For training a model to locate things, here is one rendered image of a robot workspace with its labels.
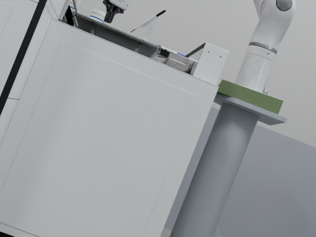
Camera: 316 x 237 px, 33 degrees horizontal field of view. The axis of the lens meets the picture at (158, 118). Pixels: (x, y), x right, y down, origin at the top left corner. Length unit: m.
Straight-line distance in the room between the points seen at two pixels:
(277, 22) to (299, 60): 1.70
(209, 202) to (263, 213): 1.70
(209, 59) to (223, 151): 0.38
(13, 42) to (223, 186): 0.98
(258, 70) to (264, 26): 0.18
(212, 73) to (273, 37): 0.36
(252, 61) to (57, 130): 0.83
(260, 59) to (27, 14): 0.95
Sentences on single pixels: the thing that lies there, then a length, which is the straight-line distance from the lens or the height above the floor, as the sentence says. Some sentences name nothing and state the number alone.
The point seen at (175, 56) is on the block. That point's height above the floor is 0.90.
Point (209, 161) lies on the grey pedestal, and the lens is 2.12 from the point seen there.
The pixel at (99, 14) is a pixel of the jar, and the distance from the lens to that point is 2.76.
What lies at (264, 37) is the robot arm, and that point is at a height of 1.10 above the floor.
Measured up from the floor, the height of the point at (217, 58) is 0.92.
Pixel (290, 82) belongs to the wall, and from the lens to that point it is 3.83.
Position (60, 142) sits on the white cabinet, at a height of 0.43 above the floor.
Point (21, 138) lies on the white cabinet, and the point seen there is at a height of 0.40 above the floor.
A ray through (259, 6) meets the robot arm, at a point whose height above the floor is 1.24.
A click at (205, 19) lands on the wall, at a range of 3.83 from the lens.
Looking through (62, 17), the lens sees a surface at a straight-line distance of 2.04.
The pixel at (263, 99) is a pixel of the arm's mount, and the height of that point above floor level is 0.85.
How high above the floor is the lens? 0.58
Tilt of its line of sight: 2 degrees up
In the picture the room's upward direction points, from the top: 22 degrees clockwise
